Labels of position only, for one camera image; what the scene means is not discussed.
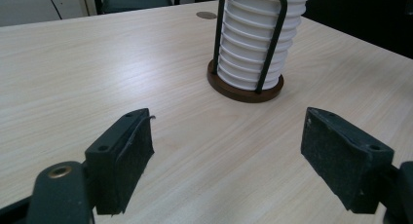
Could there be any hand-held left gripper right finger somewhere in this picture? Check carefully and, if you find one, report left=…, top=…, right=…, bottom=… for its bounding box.
left=300, top=106, right=395, bottom=214

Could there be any round grommet cover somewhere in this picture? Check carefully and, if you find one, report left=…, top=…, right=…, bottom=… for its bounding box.
left=196, top=11, right=218, bottom=20

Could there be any stack of white paper cups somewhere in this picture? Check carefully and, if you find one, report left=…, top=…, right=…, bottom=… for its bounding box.
left=216, top=0, right=313, bottom=92

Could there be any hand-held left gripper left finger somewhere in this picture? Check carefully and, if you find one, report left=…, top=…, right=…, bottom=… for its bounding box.
left=84, top=107, right=157, bottom=216

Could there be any dark chair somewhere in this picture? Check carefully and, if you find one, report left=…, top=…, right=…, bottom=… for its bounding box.
left=92, top=0, right=181, bottom=16

